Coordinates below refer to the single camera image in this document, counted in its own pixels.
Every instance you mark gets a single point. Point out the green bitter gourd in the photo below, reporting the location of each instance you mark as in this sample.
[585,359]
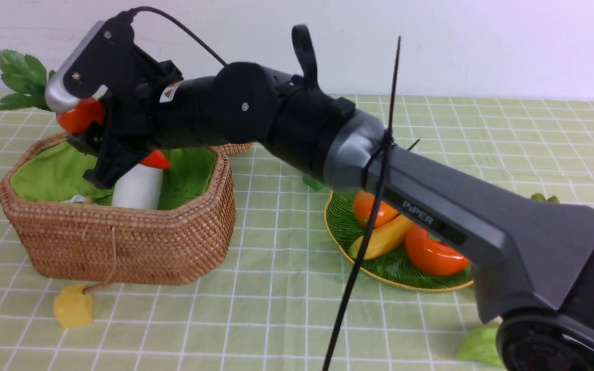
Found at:
[480,345]

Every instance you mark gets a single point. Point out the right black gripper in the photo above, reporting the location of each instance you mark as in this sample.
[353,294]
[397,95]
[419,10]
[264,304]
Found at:
[134,125]

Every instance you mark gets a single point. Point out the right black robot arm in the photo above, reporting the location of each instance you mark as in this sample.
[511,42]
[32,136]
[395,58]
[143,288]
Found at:
[532,262]

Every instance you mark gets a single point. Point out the green checkered tablecloth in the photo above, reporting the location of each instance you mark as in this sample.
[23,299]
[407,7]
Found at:
[270,305]

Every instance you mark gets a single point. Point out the yellow foam block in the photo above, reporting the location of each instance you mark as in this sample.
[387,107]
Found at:
[73,307]

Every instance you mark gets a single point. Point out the woven wicker basket green lining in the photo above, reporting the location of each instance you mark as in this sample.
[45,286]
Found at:
[106,244]

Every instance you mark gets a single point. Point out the woven wicker basket lid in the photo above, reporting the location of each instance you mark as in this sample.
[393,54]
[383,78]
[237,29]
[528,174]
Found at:
[232,148]

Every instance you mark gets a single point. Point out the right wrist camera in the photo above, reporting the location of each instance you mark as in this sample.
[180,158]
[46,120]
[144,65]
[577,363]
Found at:
[102,58]

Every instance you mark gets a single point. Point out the orange yellow mango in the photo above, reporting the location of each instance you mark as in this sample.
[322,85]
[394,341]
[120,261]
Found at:
[363,207]

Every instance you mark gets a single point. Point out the orange persimmon green calyx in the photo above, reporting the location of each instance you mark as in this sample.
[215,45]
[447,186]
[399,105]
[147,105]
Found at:
[430,255]

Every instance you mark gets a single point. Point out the purple mangosteen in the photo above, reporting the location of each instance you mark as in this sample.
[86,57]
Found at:
[543,198]

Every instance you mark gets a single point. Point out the green foam cube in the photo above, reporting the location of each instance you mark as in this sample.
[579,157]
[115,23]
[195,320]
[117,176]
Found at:
[312,183]

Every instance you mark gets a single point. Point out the green leaf-shaped glass plate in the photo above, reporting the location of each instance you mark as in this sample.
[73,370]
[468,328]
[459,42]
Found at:
[395,268]

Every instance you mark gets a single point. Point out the yellow banana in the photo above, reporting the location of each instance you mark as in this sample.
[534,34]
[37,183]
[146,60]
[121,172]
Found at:
[388,237]

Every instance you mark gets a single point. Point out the orange carrot green leaves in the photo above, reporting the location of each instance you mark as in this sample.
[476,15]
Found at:
[27,77]

